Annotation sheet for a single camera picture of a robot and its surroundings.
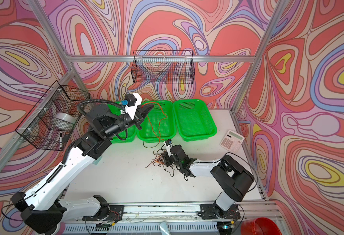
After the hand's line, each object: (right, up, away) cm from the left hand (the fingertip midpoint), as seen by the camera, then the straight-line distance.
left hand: (152, 103), depth 56 cm
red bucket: (+50, -57, +13) cm, 77 cm away
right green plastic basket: (+24, -6, +58) cm, 63 cm away
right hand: (+3, -28, +34) cm, 44 cm away
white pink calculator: (+49, -20, +43) cm, 68 cm away
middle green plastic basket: (+5, -10, +54) cm, 55 cm away
